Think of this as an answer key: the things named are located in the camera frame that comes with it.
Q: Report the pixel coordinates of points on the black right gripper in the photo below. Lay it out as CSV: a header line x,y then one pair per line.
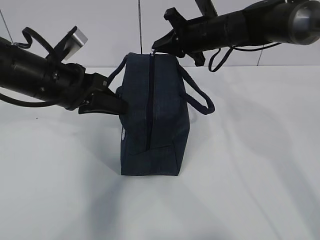
x,y
191,37

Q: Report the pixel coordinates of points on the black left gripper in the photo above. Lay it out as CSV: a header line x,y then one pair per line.
x,y
86,92

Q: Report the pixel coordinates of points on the navy blue insulated lunch bag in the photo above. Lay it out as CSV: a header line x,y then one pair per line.
x,y
156,126

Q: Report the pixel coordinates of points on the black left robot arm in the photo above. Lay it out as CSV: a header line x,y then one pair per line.
x,y
65,85

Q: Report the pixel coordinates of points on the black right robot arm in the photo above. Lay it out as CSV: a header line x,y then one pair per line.
x,y
251,29

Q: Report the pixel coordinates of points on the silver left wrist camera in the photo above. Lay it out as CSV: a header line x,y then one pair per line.
x,y
73,41

